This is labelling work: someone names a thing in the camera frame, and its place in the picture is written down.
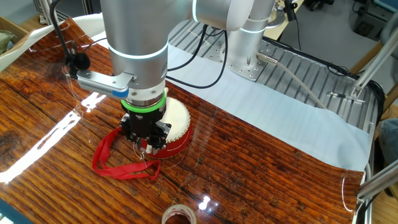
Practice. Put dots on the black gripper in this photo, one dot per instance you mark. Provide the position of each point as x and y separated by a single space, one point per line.
144 124

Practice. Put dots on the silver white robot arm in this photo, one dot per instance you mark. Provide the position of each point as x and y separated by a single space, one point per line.
136 31

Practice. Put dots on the small red drum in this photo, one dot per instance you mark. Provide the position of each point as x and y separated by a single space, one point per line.
178 124

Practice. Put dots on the printed packing tape roll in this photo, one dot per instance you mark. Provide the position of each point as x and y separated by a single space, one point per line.
178 207

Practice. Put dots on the wood grain table sheet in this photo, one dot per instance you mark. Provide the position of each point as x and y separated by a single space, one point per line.
248 174

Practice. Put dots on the pale white table cloth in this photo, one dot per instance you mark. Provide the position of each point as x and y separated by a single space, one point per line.
280 124

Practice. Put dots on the open cardboard box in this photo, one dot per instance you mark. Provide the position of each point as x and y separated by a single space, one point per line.
21 39

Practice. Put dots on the grey green bag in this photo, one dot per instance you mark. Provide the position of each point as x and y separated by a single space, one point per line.
5 40

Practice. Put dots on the thin metal rod tool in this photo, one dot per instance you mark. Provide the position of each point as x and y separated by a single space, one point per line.
345 96

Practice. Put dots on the black chair base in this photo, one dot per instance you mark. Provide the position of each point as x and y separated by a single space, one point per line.
317 4

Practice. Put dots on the dark floor box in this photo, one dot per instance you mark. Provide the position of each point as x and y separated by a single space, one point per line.
363 28

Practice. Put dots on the blue grey trouser leg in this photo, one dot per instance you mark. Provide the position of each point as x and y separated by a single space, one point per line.
390 140

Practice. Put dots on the grey chair back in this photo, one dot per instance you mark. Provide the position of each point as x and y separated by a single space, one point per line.
392 34

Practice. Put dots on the blue plastic item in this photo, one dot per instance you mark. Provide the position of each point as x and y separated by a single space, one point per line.
388 4

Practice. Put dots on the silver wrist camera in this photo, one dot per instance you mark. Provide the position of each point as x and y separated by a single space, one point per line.
102 84

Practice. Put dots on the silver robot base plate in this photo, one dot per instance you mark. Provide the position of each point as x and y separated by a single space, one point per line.
248 73

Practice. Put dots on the aluminium frame strut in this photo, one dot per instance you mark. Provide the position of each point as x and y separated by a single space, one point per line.
377 183
373 65
46 11

